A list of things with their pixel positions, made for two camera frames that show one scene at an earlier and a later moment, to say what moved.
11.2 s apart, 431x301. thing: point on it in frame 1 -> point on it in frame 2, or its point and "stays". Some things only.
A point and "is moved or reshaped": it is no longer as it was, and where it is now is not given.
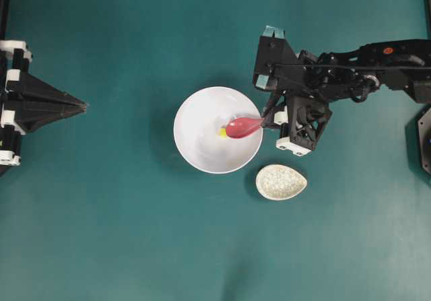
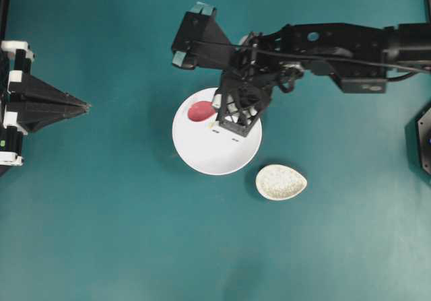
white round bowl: [197, 120] stays
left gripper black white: [14, 54] stays
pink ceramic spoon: [242, 126] is moved or reshaped
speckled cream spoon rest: [278, 182] stays
